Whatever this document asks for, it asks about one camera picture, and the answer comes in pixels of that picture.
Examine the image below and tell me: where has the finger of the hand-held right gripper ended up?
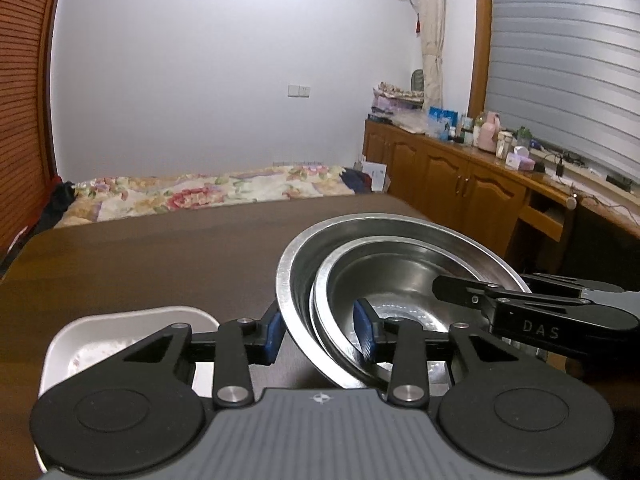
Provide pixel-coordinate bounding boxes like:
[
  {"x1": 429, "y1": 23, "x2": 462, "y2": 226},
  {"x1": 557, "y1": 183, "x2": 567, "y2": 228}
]
[{"x1": 432, "y1": 274, "x2": 507, "y2": 314}]

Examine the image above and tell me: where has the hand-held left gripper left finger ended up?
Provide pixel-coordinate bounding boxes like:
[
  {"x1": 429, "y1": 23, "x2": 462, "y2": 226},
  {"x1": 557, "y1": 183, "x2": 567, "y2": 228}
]
[{"x1": 90, "y1": 304, "x2": 286, "y2": 409}]

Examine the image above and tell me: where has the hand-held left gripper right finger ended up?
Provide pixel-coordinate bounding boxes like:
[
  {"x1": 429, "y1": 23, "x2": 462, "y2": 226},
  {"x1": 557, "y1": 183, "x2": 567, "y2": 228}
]
[{"x1": 352, "y1": 298, "x2": 552, "y2": 409}]

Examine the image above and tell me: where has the medium steel bowl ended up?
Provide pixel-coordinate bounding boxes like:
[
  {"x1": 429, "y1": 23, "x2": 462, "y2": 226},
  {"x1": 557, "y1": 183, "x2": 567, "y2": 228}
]
[{"x1": 309, "y1": 236, "x2": 507, "y2": 392}]

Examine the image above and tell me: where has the large steel bowl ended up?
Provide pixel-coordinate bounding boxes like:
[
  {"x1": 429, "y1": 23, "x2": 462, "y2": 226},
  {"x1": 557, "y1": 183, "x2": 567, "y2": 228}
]
[{"x1": 276, "y1": 213, "x2": 534, "y2": 392}]

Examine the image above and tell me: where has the white floral rectangular plate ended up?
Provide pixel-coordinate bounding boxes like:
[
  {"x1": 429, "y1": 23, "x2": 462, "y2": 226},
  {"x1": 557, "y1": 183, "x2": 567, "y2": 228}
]
[{"x1": 38, "y1": 305, "x2": 221, "y2": 397}]

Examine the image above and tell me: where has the wooden cabinet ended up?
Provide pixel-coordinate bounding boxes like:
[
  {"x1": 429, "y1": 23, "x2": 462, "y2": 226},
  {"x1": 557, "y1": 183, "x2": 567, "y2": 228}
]
[{"x1": 363, "y1": 118, "x2": 640, "y2": 282}]

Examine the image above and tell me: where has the white cardboard box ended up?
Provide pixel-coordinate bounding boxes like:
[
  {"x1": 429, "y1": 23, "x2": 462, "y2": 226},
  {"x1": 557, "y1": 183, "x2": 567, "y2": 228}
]
[{"x1": 360, "y1": 159, "x2": 389, "y2": 194}]

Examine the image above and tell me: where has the purple tissue box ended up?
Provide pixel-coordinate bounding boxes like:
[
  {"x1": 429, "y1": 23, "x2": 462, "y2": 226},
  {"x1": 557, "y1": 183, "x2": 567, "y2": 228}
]
[{"x1": 504, "y1": 145, "x2": 536, "y2": 171}]

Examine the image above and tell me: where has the dark blue blanket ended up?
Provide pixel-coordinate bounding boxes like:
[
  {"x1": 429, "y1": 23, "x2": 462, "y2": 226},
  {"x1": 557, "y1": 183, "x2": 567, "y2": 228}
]
[{"x1": 339, "y1": 167, "x2": 374, "y2": 195}]

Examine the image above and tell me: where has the pink thermos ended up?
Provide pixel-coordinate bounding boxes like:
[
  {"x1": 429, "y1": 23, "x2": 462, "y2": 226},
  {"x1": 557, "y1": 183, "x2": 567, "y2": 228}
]
[{"x1": 478, "y1": 110, "x2": 503, "y2": 152}]

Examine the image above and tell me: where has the floral blanket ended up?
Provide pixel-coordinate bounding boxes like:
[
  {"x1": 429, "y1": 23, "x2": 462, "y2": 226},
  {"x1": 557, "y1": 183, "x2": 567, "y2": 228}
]
[{"x1": 53, "y1": 162, "x2": 352, "y2": 229}]

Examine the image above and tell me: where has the blue box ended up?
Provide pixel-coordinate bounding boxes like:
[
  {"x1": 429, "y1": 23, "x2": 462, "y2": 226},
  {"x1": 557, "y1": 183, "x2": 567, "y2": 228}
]
[{"x1": 428, "y1": 106, "x2": 459, "y2": 140}]

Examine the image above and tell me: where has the clear plastic bag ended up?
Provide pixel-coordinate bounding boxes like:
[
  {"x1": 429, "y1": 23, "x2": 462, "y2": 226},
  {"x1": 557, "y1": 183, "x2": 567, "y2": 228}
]
[{"x1": 394, "y1": 110, "x2": 432, "y2": 137}]

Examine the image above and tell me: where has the pile of folded cloths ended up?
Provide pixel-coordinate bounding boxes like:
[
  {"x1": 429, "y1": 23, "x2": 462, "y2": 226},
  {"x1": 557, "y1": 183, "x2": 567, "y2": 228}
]
[{"x1": 372, "y1": 81, "x2": 426, "y2": 122}]

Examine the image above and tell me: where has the grey window blind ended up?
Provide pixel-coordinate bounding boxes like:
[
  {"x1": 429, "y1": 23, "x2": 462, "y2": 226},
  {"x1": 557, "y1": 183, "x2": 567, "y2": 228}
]
[{"x1": 482, "y1": 0, "x2": 640, "y2": 182}]

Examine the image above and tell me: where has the dark cloth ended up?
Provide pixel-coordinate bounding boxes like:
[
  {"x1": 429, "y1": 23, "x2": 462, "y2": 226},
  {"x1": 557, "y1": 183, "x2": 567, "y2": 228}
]
[{"x1": 36, "y1": 179, "x2": 77, "y2": 234}]

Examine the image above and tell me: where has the beige curtain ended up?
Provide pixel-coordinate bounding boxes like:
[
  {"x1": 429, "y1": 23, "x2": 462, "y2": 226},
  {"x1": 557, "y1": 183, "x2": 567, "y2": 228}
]
[{"x1": 414, "y1": 0, "x2": 447, "y2": 109}]

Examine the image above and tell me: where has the brown louvered wardrobe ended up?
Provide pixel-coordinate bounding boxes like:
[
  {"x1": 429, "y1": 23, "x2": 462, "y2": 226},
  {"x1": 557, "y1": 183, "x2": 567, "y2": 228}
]
[{"x1": 0, "y1": 0, "x2": 69, "y2": 282}]

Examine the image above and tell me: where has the black cables and charger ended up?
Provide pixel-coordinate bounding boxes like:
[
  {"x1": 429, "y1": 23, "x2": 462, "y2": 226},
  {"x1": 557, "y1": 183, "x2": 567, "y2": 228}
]
[{"x1": 530, "y1": 142, "x2": 636, "y2": 192}]

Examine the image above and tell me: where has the wooden window frame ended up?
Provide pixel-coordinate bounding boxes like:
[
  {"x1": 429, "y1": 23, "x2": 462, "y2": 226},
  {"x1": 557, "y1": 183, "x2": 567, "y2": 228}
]
[{"x1": 467, "y1": 0, "x2": 494, "y2": 117}]

